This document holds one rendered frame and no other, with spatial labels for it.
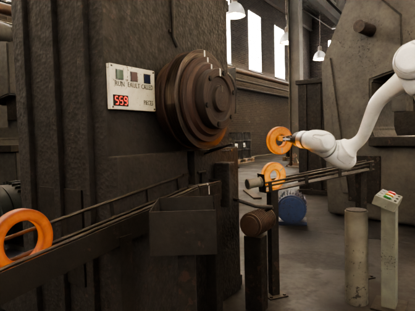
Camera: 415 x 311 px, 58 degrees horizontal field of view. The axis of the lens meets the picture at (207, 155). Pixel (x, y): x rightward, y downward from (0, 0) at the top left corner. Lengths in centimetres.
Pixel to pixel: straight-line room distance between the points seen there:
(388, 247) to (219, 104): 117
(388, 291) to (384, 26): 276
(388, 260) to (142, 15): 173
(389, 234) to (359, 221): 16
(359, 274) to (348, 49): 274
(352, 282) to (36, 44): 200
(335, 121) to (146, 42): 297
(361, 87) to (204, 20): 247
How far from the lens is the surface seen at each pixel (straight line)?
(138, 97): 163
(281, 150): 210
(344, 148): 186
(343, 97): 435
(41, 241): 125
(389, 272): 226
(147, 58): 173
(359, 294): 229
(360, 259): 222
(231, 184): 197
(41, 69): 189
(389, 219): 218
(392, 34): 422
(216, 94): 170
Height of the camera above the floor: 95
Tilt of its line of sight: 3 degrees down
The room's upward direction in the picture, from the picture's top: 2 degrees counter-clockwise
